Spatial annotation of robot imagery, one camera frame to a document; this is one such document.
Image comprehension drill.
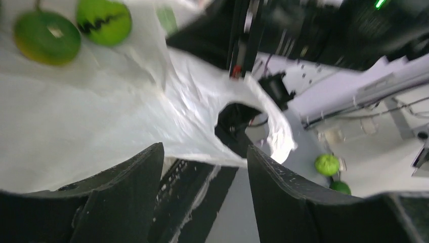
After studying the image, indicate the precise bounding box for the white plastic bag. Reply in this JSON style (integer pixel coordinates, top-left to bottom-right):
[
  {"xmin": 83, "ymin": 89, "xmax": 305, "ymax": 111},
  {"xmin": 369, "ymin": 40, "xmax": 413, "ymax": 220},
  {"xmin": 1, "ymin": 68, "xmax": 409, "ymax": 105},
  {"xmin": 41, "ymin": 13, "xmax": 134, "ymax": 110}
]
[{"xmin": 1, "ymin": 1, "xmax": 296, "ymax": 193}]

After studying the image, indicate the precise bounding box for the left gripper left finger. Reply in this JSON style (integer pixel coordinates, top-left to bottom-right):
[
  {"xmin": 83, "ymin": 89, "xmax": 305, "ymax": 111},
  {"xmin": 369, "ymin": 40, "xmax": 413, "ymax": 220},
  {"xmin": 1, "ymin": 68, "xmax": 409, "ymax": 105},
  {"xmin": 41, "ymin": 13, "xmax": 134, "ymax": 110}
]
[{"xmin": 1, "ymin": 143, "xmax": 164, "ymax": 242}]

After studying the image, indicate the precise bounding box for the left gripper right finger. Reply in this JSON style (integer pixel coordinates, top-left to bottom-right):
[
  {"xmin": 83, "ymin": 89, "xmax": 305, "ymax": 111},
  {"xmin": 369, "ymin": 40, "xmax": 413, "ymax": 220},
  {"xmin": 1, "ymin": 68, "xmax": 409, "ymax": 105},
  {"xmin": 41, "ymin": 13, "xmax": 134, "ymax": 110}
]
[{"xmin": 247, "ymin": 146, "xmax": 428, "ymax": 242}]

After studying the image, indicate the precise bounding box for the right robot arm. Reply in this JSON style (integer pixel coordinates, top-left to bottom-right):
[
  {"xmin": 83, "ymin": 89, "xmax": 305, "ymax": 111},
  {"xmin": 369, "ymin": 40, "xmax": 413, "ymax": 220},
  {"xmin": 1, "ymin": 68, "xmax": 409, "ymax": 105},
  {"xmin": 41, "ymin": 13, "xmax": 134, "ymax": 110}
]
[{"xmin": 166, "ymin": 0, "xmax": 428, "ymax": 77}]

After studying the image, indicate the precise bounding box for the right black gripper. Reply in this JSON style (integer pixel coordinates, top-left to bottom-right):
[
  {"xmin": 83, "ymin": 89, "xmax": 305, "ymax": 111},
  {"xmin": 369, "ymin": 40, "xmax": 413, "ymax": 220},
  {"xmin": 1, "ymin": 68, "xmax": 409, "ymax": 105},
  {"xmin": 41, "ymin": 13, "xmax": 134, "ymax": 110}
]
[{"xmin": 167, "ymin": 1, "xmax": 335, "ymax": 75}]

